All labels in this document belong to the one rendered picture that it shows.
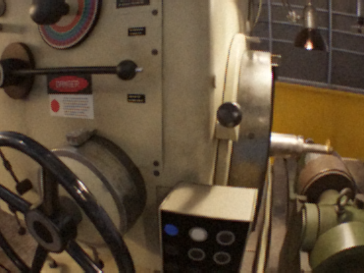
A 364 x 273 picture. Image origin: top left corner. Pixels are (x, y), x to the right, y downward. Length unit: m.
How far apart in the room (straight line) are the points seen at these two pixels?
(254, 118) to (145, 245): 0.38
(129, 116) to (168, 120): 0.07
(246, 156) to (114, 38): 0.36
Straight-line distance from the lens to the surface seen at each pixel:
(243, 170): 0.62
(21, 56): 0.68
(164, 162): 0.54
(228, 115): 0.43
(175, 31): 0.48
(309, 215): 0.59
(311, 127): 3.03
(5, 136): 0.41
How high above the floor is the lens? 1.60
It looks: 18 degrees down
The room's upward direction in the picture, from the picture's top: straight up
